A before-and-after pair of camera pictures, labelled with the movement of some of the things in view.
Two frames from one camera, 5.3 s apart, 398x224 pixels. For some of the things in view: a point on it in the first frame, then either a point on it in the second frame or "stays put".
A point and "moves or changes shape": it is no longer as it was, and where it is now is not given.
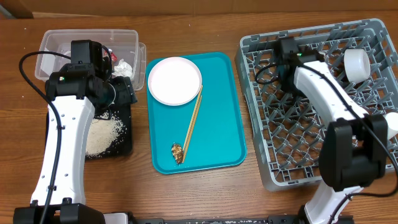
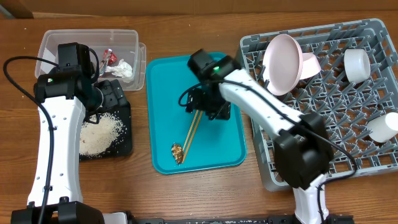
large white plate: x=175 y=81 moves or changes shape
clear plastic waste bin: x=125 y=43 stays put
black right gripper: x=287 y=89 to x=194 y=102
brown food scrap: x=178 y=153 stays put
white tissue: x=122 y=68 stays put
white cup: x=357 y=63 stays put
